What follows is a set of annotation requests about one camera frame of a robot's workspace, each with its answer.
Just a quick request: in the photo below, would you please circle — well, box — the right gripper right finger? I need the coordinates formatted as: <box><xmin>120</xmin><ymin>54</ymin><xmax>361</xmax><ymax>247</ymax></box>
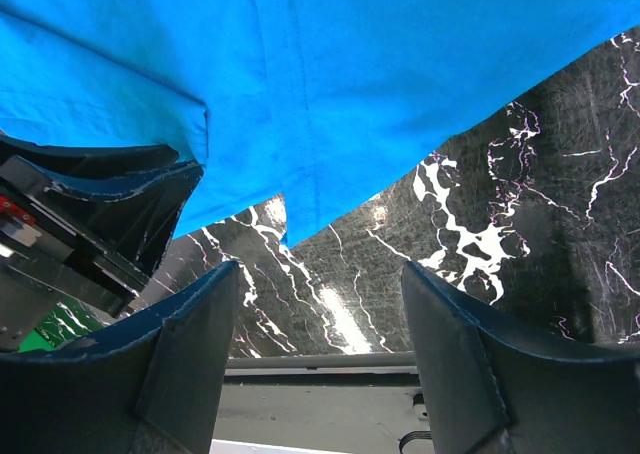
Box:
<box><xmin>401</xmin><ymin>262</ymin><xmax>639</xmax><ymax>453</ymax></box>

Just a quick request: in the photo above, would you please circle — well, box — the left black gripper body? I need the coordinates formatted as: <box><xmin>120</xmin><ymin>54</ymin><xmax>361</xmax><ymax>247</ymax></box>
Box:
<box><xmin>0</xmin><ymin>156</ymin><xmax>151</xmax><ymax>353</ymax></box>

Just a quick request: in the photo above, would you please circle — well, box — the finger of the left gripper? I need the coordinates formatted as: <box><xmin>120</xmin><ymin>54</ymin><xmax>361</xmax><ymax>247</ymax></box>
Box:
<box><xmin>42</xmin><ymin>161</ymin><xmax>205</xmax><ymax>278</ymax></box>
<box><xmin>1</xmin><ymin>135</ymin><xmax>179</xmax><ymax>179</ymax></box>

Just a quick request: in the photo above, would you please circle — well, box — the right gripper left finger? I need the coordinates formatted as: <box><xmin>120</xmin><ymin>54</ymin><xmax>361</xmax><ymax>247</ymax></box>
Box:
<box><xmin>1</xmin><ymin>261</ymin><xmax>239</xmax><ymax>453</ymax></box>

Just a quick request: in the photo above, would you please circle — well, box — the blue t shirt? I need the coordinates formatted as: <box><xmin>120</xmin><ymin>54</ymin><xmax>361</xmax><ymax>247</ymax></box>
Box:
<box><xmin>1</xmin><ymin>0</ymin><xmax>639</xmax><ymax>245</ymax></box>

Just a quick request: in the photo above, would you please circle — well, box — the green plastic bin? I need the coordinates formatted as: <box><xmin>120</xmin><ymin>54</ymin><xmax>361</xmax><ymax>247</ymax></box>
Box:
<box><xmin>19</xmin><ymin>296</ymin><xmax>113</xmax><ymax>352</ymax></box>

